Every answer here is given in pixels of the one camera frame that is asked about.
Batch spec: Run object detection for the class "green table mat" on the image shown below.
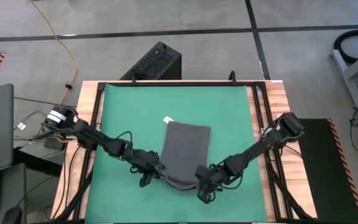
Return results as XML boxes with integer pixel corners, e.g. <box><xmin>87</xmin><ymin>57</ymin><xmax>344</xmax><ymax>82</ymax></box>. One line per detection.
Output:
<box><xmin>84</xmin><ymin>83</ymin><xmax>269</xmax><ymax>224</ymax></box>

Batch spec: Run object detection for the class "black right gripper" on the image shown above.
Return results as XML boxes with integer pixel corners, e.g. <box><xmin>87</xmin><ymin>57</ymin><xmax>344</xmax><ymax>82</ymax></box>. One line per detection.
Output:
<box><xmin>195</xmin><ymin>165</ymin><xmax>231</xmax><ymax>205</ymax></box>

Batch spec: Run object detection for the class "grey woven towel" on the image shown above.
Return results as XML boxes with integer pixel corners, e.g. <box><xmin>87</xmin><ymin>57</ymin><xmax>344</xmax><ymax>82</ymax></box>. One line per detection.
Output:
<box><xmin>158</xmin><ymin>115</ymin><xmax>212</xmax><ymax>192</ymax></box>

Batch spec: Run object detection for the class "yellow cable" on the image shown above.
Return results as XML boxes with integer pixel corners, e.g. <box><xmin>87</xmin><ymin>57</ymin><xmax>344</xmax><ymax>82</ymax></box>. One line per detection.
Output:
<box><xmin>29</xmin><ymin>0</ymin><xmax>78</xmax><ymax>144</ymax></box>

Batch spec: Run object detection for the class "black power adapter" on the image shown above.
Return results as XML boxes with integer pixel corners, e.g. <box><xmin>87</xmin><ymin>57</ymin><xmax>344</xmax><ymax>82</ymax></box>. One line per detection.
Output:
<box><xmin>44</xmin><ymin>137</ymin><xmax>65</xmax><ymax>151</ymax></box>

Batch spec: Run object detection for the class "grey metal stand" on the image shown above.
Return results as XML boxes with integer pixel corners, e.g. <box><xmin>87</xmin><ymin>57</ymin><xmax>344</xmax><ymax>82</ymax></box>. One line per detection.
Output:
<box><xmin>330</xmin><ymin>43</ymin><xmax>358</xmax><ymax>109</ymax></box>

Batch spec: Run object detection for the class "black computer mouse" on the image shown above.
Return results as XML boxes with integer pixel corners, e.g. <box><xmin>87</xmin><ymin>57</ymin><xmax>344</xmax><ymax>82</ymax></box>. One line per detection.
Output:
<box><xmin>1</xmin><ymin>206</ymin><xmax>23</xmax><ymax>224</ymax></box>

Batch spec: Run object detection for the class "black computer tower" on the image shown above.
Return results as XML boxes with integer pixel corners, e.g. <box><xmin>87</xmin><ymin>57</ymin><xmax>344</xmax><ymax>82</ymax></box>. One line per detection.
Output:
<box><xmin>119</xmin><ymin>40</ymin><xmax>183</xmax><ymax>81</ymax></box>

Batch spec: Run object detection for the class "grey desk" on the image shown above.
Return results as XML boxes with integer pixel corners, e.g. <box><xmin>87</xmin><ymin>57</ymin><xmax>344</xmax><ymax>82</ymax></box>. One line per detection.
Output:
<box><xmin>0</xmin><ymin>162</ymin><xmax>28</xmax><ymax>224</ymax></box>

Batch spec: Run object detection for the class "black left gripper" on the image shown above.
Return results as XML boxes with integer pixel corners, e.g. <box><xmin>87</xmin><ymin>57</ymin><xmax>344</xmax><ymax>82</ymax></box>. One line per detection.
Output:
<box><xmin>126</xmin><ymin>149</ymin><xmax>167</xmax><ymax>188</ymax></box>

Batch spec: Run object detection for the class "black metal table frame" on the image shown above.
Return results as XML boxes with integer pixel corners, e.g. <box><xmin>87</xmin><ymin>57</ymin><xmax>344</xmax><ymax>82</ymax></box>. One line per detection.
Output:
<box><xmin>53</xmin><ymin>70</ymin><xmax>316</xmax><ymax>224</ymax></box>

